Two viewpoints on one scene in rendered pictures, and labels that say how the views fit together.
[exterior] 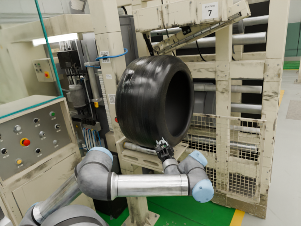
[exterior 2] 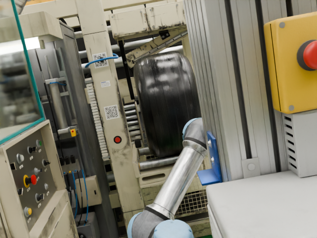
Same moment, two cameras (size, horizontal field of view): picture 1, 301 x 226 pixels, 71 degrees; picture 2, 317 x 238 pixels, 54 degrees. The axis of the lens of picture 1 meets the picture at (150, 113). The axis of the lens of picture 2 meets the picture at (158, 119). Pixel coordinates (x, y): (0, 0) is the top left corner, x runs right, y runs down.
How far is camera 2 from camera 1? 1.09 m
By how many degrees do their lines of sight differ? 37
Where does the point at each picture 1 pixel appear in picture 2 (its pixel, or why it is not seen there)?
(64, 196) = (188, 174)
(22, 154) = (28, 201)
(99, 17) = (93, 14)
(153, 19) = (137, 21)
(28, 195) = not seen: outside the picture
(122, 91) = (154, 84)
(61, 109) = (42, 138)
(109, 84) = (106, 94)
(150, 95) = (190, 80)
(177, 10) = (164, 12)
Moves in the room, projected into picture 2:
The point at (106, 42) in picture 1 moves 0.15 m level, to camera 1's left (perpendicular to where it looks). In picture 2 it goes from (103, 42) to (77, 46)
